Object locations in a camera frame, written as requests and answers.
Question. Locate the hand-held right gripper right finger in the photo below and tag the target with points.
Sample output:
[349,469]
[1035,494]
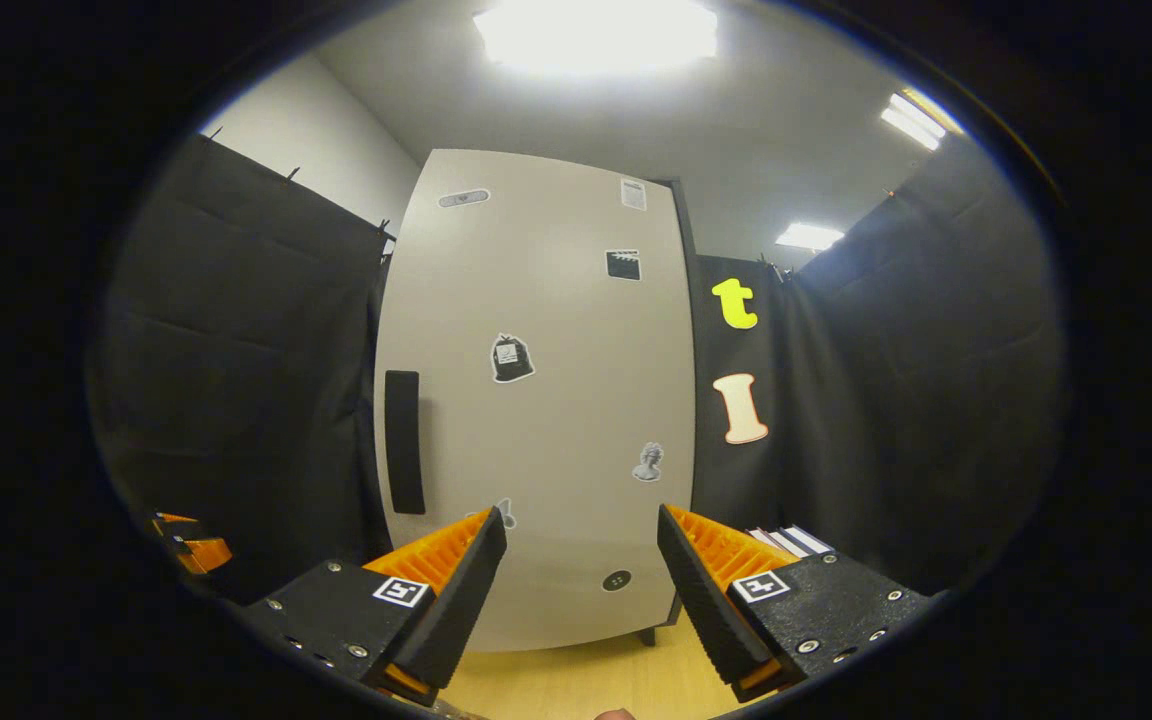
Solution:
[701,590]

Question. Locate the white spine book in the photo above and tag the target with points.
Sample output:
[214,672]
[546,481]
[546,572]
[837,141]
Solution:
[771,540]

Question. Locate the small ceiling light panel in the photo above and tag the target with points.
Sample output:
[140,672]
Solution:
[809,236]
[916,118]

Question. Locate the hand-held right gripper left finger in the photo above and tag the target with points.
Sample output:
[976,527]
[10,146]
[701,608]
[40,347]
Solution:
[466,590]

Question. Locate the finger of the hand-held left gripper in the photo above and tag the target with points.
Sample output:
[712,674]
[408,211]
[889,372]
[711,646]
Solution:
[204,555]
[174,525]

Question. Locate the black backdrop cloth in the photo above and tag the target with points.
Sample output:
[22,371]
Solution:
[916,380]

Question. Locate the large ceiling light panel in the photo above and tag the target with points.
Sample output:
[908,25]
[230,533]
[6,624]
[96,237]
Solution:
[596,35]

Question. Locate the grey cabinet door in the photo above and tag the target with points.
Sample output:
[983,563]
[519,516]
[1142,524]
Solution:
[556,300]

